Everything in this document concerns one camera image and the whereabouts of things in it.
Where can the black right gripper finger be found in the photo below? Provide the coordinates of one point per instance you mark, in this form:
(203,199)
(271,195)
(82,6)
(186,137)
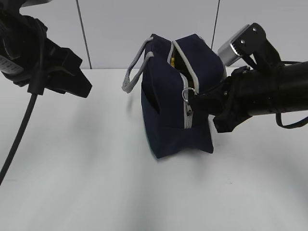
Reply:
(203,103)

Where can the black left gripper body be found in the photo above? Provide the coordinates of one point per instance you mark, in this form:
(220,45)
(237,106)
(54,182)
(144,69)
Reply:
(54,64)

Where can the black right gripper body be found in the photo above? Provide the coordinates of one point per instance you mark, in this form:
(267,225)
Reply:
(232,113)

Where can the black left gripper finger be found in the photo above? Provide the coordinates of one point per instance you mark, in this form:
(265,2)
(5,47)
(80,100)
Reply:
(77,84)

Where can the navy insulated lunch bag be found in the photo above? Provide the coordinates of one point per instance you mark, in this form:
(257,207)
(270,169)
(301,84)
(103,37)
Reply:
(170,124)

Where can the yellow banana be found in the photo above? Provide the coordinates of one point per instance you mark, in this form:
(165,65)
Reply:
(172,62)

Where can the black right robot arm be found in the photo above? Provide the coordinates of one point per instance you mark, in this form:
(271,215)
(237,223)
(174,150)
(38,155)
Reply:
(248,92)

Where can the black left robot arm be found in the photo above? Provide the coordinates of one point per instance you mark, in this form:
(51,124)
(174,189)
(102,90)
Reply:
(29,58)

